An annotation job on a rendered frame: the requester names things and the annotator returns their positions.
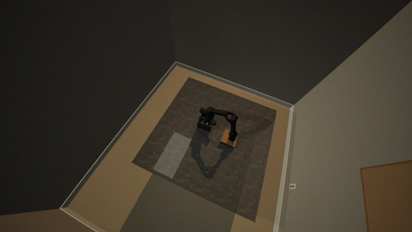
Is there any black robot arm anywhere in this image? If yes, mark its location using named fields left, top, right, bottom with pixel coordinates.
left=199, top=107, right=238, bottom=142

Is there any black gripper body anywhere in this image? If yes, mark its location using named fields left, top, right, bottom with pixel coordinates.
left=199, top=116, right=216, bottom=126

